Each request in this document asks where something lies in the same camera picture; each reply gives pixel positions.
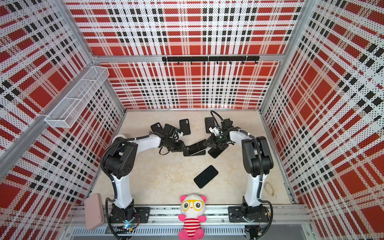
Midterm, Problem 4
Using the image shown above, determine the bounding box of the white mug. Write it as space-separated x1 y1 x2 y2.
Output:
112 134 126 143

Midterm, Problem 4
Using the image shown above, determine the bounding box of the pink phone case at edge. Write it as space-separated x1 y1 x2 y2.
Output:
85 194 104 231

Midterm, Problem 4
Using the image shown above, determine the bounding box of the black wall hook rail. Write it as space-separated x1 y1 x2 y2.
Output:
162 56 260 64

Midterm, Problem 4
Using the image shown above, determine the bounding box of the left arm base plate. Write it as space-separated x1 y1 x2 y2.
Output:
109 207 151 224

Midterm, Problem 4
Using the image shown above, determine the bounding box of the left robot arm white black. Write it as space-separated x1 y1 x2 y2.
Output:
101 124 191 209

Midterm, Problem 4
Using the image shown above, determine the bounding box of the black phone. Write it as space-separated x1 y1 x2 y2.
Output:
205 117 216 134
187 140 207 156
194 165 219 189

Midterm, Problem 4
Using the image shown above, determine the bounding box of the pink panda plush toy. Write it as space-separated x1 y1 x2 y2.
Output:
178 194 207 240

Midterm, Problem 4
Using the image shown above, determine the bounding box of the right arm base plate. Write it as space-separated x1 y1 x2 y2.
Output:
228 205 270 223

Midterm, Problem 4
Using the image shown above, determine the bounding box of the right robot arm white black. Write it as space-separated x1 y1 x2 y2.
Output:
204 117 274 212

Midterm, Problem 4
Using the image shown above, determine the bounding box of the black phone case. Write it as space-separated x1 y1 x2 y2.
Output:
183 145 206 157
179 119 191 136
151 123 164 137

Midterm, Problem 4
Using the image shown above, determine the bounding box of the white wire mesh basket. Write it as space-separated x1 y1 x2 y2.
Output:
45 66 109 129

